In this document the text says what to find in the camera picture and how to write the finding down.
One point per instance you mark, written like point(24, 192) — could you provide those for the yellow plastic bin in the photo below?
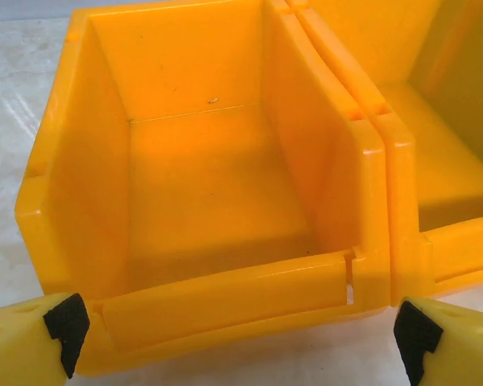
point(209, 161)
point(447, 161)

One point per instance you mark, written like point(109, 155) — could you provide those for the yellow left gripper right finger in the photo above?
point(467, 354)

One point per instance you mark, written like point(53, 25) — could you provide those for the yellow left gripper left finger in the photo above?
point(16, 346)

